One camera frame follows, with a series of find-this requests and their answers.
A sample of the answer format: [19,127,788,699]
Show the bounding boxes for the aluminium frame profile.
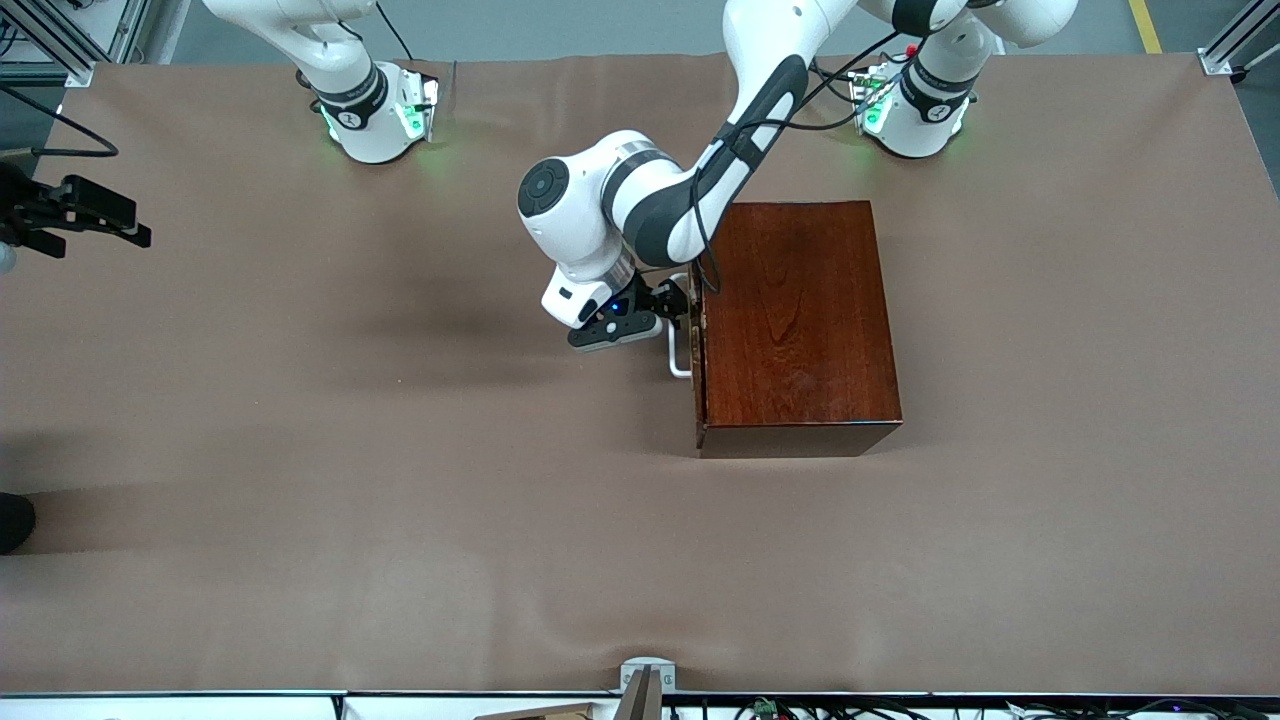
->
[0,0,96,88]
[100,0,151,63]
[1198,0,1280,83]

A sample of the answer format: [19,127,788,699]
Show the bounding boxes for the light wooden drawer white handle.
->
[667,268,709,446]

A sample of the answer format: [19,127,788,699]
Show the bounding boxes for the black arm base cable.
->
[808,58,866,106]
[375,0,414,61]

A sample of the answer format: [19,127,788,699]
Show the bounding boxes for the yellow floor tape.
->
[1128,0,1166,54]

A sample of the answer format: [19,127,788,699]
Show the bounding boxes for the brown table mat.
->
[0,52,1280,696]

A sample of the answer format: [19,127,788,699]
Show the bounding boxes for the black rounded object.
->
[0,493,37,555]

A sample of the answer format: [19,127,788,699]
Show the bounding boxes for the dark wooden cabinet box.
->
[697,201,904,459]

